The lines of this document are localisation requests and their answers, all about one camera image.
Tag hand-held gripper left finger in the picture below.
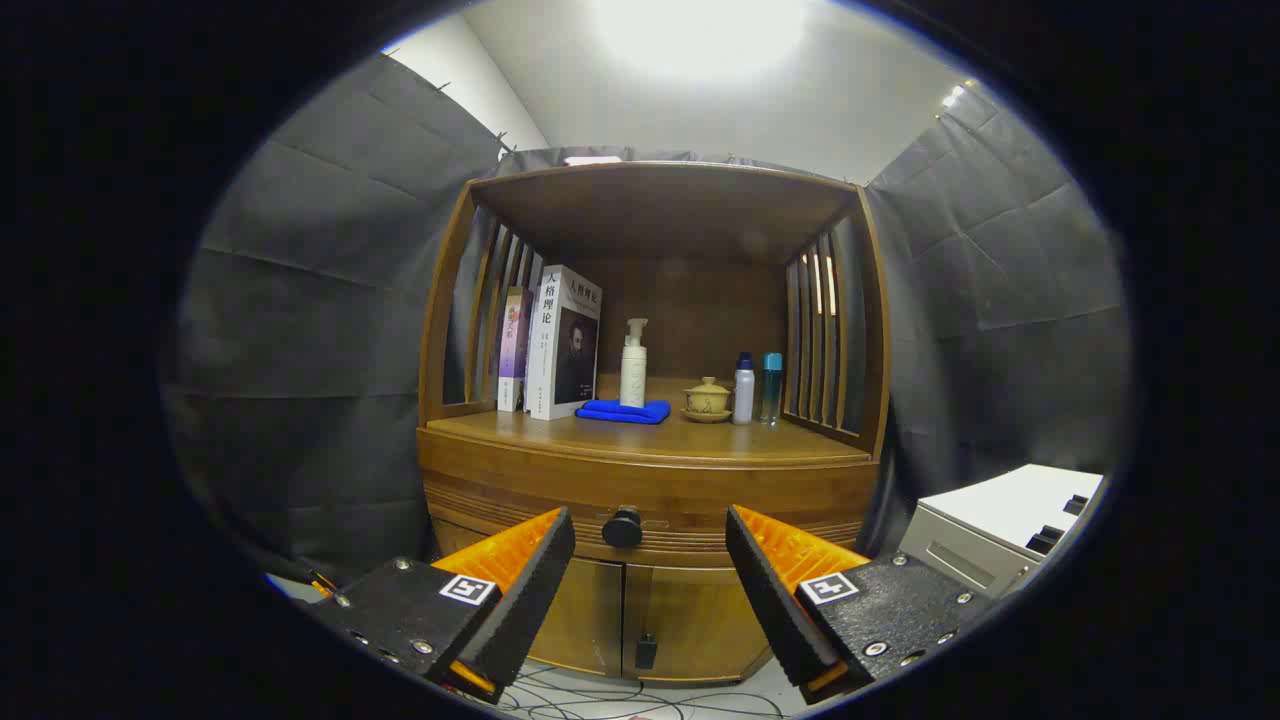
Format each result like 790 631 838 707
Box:
300 506 577 705

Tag white pump bottle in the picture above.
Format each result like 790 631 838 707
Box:
619 318 649 409

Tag black backdrop cloth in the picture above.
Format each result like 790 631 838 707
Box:
165 50 1136 591

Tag thin purple book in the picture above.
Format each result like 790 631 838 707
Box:
497 288 534 413

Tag black floor cables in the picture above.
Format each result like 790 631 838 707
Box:
495 665 791 720

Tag wooden countertop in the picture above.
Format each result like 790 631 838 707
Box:
425 375 871 467

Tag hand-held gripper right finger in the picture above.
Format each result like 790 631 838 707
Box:
725 504 1001 705

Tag thick white book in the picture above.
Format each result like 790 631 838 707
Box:
527 264 603 421

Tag wooden cabinet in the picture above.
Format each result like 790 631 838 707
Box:
418 160 891 686

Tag wooden cabinet door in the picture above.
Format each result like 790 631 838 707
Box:
622 565 776 686
435 518 626 679

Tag yellow lidded tea cup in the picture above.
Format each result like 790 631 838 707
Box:
681 376 734 424

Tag folded blue cloth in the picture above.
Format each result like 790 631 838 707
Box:
575 398 672 425

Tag white grey box unit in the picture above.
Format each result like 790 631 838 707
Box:
897 463 1106 601

